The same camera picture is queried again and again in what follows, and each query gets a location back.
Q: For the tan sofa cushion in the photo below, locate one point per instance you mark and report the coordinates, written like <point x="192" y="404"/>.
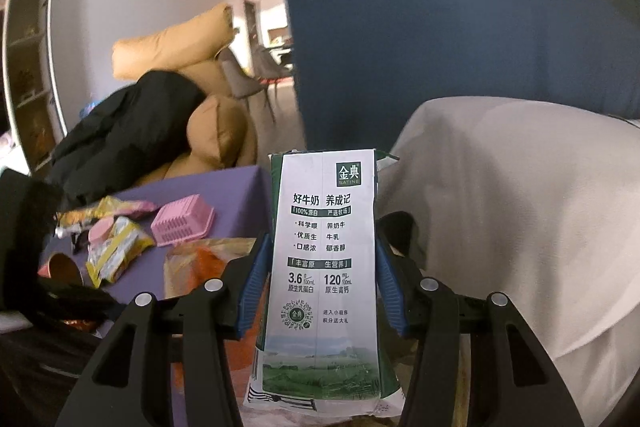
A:
<point x="170" y="44"/>

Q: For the yellow pink flat packet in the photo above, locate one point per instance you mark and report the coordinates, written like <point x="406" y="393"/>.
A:
<point x="125" y="207"/>

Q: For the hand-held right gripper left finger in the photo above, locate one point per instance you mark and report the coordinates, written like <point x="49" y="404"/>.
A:
<point x="254" y="279"/>

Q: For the orange clear plastic packet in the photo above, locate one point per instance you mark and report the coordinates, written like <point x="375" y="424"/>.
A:
<point x="200" y="264"/>

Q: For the yellow crumpled snack packet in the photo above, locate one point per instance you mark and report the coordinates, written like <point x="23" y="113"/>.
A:
<point x="117" y="252"/>

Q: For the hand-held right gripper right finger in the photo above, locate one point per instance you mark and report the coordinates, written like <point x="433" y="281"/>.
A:
<point x="386" y="279"/>

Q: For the brown paper cup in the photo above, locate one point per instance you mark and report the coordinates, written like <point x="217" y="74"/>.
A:
<point x="62" y="269"/>

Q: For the blue fabric backdrop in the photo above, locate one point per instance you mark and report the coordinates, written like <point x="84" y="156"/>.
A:
<point x="425" y="32"/>

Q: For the light grey cloth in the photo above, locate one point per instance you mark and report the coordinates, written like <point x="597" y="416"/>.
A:
<point x="525" y="207"/>

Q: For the black jacket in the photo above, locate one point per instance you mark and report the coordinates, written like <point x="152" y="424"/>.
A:
<point x="130" y="132"/>

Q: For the grey dining chair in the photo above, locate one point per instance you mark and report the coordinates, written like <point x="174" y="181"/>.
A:
<point x="240" y="79"/>

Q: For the white shelf unit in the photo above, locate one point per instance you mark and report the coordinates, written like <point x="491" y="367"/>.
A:
<point x="30" y="57"/>

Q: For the purple table mat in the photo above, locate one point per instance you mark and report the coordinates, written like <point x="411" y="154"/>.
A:
<point x="230" y="202"/>

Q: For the pink slotted plastic basket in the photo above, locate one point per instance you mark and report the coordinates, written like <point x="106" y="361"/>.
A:
<point x="182" y="222"/>

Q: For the white green milk carton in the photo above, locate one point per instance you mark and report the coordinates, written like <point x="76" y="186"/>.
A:
<point x="325" y="257"/>

